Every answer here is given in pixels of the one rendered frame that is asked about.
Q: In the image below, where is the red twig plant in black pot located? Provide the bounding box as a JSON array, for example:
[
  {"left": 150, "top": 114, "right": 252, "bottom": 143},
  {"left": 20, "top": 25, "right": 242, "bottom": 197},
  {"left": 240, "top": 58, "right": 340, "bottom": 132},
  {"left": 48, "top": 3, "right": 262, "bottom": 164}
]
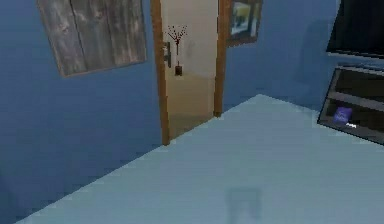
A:
[{"left": 165, "top": 24, "right": 188, "bottom": 77}]

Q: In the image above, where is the dark grey shelf stand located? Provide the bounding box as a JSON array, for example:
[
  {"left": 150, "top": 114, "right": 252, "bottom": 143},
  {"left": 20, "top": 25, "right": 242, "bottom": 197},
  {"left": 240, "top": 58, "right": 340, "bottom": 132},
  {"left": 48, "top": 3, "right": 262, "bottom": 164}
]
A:
[{"left": 316, "top": 63, "right": 384, "bottom": 146}]

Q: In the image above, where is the brown framed landscape picture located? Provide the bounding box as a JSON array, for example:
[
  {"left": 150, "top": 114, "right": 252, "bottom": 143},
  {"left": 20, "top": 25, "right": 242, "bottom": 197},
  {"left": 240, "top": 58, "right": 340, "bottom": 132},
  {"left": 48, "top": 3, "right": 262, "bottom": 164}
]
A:
[{"left": 226, "top": 0, "right": 264, "bottom": 48}]

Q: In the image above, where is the purple box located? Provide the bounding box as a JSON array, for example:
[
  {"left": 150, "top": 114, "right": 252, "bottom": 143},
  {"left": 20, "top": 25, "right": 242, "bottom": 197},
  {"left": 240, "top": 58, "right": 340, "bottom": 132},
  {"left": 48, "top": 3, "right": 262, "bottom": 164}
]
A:
[{"left": 332, "top": 106, "right": 354, "bottom": 126}]

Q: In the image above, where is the black television set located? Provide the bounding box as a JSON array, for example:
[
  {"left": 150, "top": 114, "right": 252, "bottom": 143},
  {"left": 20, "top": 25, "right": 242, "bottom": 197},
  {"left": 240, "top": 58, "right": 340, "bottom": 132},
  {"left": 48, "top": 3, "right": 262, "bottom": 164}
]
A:
[{"left": 325, "top": 0, "right": 384, "bottom": 58}]

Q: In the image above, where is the brown wooden door frame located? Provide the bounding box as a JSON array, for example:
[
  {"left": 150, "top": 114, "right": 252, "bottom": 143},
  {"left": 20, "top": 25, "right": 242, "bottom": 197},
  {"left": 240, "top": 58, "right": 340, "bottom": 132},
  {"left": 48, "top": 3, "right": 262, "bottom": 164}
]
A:
[{"left": 149, "top": 0, "right": 232, "bottom": 147}]

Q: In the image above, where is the grey door handle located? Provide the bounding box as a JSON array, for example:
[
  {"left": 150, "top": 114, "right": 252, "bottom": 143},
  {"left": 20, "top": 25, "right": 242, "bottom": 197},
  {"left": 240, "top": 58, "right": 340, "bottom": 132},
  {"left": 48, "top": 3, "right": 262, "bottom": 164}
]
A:
[{"left": 162, "top": 41, "right": 172, "bottom": 69}]

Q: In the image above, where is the grey wooden plank wall picture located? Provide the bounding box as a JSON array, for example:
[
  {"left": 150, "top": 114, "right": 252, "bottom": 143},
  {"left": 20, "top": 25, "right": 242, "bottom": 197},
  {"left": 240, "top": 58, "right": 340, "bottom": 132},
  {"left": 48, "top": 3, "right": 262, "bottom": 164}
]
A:
[{"left": 35, "top": 0, "right": 148, "bottom": 78}]

